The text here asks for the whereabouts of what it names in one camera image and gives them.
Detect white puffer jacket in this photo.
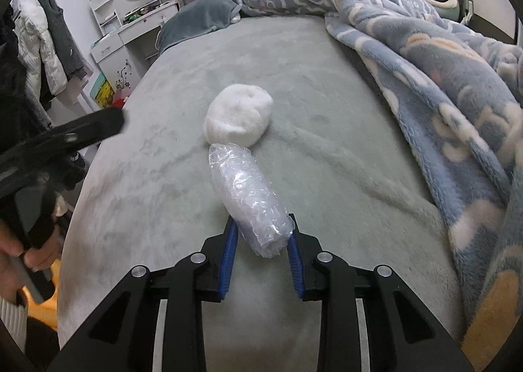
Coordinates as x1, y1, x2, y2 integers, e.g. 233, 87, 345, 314
14, 0, 67, 97

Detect red box on floor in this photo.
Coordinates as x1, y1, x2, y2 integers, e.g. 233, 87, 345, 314
111, 97, 128, 109

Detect white vanity desk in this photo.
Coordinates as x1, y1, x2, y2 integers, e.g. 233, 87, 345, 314
91, 0, 178, 97

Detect grey knit hanging sweater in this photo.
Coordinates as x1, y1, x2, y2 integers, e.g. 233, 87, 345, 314
38, 0, 91, 81

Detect person's left hand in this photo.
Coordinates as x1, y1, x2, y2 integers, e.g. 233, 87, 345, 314
0, 222, 59, 305

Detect blue-grey pillow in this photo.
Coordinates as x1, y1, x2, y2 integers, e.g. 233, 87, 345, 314
156, 0, 241, 55

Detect grey bed with sheet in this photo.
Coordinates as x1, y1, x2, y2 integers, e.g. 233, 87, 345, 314
58, 16, 463, 343

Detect blue patterned fleece blanket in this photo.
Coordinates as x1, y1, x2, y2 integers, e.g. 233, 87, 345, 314
233, 0, 522, 371

